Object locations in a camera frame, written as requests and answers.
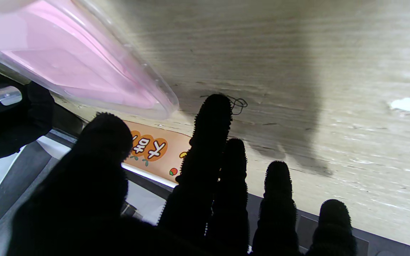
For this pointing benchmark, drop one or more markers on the white paper food container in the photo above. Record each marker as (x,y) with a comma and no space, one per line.
(166,149)

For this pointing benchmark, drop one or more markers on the white paper scrap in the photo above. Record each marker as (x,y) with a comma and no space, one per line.
(406,105)

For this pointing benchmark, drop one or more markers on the clear plastic lid pink sheet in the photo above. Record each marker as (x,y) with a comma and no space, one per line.
(55,57)

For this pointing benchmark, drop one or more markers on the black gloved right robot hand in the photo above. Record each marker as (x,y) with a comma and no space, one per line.
(9,128)

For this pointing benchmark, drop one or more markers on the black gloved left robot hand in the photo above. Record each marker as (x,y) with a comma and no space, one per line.
(84,185)

